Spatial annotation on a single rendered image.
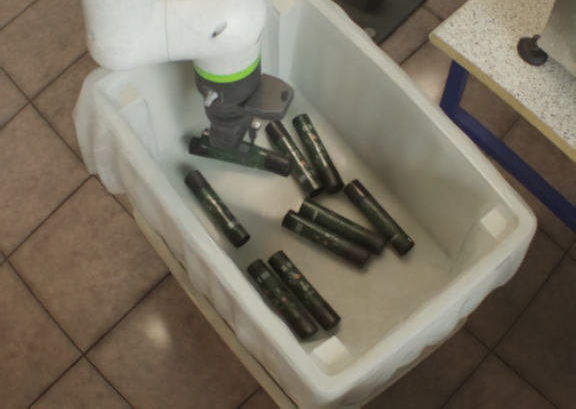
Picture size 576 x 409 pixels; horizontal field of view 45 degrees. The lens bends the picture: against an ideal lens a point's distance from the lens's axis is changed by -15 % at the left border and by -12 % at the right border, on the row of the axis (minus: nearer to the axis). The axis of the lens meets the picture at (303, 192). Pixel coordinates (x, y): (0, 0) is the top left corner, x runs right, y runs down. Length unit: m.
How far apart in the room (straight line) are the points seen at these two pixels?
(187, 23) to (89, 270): 1.00
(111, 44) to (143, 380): 0.97
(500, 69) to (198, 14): 0.47
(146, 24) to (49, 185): 1.07
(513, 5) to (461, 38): 0.14
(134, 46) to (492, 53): 0.54
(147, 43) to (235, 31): 0.11
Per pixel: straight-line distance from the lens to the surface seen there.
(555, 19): 1.09
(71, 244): 1.85
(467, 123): 1.47
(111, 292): 1.78
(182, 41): 0.92
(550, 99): 1.15
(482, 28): 1.19
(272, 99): 1.06
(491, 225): 1.11
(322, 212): 1.28
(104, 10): 0.86
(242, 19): 0.92
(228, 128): 1.12
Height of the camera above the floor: 1.64
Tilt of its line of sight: 63 degrees down
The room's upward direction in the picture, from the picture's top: 4 degrees clockwise
